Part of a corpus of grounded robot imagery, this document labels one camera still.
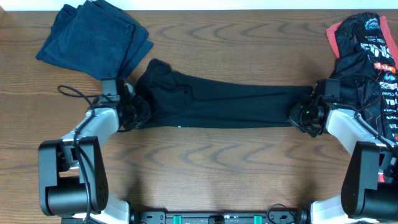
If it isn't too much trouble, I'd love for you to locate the black printed jersey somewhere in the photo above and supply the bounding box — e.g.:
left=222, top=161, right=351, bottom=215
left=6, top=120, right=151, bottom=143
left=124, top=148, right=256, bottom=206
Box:
left=326, top=12, right=397, bottom=142

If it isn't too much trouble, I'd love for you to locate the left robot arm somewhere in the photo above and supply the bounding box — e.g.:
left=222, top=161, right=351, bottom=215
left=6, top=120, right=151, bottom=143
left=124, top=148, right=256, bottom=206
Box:
left=38, top=78, right=150, bottom=223

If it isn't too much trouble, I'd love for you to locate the black t-shirt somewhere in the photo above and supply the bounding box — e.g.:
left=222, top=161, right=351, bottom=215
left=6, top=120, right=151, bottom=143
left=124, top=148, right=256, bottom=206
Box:
left=136, top=59, right=313, bottom=129

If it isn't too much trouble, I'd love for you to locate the black mounting rail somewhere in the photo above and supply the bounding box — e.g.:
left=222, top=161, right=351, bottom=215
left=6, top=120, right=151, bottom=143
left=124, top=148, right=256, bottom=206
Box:
left=129, top=209, right=310, bottom=224

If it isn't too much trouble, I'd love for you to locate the red cloth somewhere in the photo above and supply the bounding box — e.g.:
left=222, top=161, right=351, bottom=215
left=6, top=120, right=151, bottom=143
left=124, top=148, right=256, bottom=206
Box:
left=325, top=12, right=397, bottom=184

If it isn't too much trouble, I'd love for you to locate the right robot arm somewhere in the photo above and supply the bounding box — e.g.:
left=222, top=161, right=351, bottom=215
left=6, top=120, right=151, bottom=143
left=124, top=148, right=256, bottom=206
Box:
left=289, top=95, right=397, bottom=223

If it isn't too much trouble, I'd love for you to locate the folded navy blue cloth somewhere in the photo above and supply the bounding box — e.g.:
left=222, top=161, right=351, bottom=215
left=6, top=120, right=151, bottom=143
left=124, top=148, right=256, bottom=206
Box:
left=35, top=1, right=154, bottom=80

